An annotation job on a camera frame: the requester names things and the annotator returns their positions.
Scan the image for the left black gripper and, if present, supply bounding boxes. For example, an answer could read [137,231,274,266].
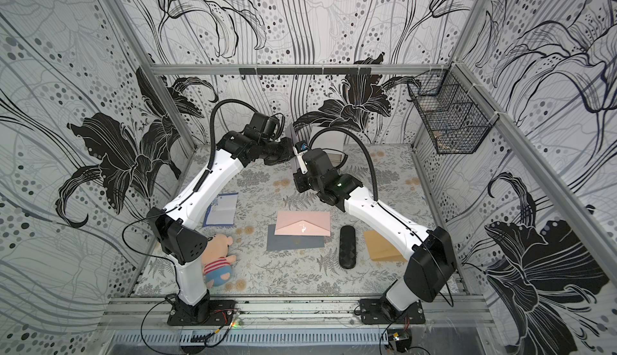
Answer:
[252,133,292,163]

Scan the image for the pink envelope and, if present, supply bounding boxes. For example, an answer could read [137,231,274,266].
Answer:
[275,210,331,237]

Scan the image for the tan kraft envelope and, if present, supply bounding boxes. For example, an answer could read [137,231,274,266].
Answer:
[363,231,406,263]

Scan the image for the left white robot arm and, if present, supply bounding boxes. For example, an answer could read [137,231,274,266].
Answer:
[146,99,294,307]

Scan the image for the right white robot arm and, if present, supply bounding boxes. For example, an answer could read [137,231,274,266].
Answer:
[292,128,457,313]

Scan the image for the dark grey envelope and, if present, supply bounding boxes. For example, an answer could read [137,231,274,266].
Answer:
[266,225,326,251]

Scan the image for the white mini drawer box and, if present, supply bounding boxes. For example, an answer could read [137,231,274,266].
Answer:
[316,132,346,155]

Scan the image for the black remote control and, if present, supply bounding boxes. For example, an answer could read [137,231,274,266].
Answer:
[339,226,357,270]

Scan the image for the pig plush toy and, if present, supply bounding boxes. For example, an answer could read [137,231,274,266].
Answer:
[201,234,236,290]

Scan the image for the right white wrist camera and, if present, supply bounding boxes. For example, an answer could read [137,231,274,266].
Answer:
[293,141,309,174]

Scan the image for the black wall bar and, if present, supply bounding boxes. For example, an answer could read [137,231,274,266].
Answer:
[239,67,373,75]

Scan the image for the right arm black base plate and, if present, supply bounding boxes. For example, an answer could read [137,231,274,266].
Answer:
[358,298,426,325]

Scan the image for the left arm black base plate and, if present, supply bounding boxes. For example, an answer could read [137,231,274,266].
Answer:
[167,298,236,327]

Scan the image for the white slotted cable duct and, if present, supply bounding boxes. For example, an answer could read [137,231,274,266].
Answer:
[111,329,386,347]

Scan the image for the black wire basket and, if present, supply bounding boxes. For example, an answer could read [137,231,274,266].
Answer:
[407,65,493,155]

